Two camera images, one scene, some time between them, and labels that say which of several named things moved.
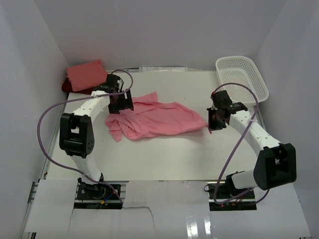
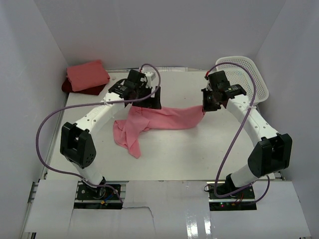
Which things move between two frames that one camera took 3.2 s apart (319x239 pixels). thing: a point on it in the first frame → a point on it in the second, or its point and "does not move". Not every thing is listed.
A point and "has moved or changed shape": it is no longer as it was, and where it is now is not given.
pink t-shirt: [151, 116] has moved or changed shape
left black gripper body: [121, 103] → [143, 92]
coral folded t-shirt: [86, 75] does not move
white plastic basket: [239, 69] does not move
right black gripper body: [214, 122] → [209, 102]
